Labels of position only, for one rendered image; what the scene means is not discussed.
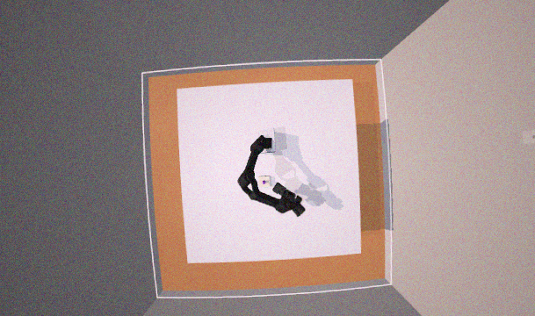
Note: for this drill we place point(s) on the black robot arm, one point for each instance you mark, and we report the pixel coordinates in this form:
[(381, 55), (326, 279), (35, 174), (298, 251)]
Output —
[(286, 203)]

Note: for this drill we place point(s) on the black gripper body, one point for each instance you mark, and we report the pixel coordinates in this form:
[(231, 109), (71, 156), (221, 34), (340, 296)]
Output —
[(279, 190)]

